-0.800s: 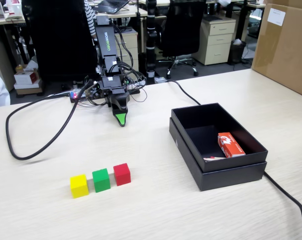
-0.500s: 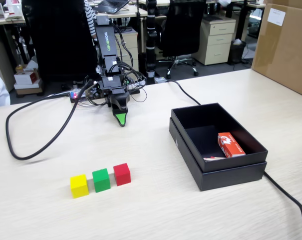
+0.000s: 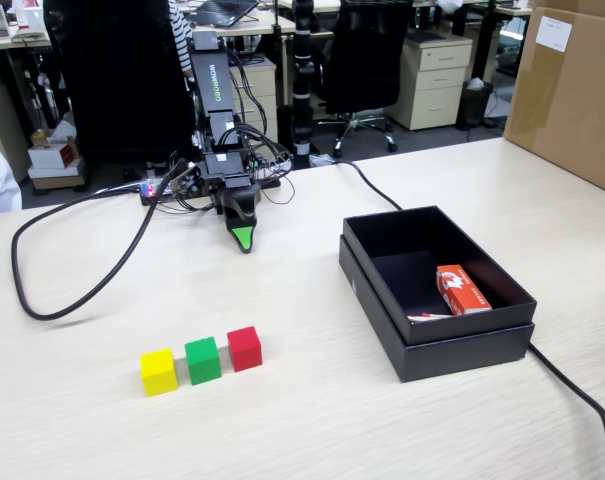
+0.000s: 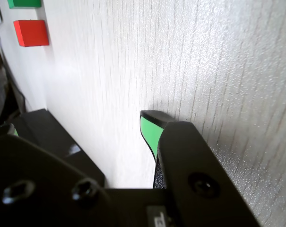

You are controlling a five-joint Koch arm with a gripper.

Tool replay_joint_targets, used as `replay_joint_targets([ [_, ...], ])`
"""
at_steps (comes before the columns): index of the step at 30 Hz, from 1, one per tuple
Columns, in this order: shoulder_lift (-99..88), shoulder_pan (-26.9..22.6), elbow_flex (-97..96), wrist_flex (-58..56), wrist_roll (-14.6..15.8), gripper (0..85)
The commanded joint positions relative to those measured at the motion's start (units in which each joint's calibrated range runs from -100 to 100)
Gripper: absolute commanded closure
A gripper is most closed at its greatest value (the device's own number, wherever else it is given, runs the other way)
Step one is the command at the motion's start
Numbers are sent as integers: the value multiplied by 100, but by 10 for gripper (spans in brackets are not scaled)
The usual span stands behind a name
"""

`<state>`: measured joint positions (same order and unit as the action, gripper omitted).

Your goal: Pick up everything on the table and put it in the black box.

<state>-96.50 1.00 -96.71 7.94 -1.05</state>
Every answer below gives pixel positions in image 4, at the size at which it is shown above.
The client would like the green wooden cube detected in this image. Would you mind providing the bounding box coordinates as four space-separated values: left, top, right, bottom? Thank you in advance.
7 0 42 9

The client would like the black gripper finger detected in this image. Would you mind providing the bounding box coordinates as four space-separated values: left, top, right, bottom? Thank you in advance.
139 110 262 227
0 123 115 227

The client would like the red wooden cube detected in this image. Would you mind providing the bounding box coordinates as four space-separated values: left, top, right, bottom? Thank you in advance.
13 19 50 47

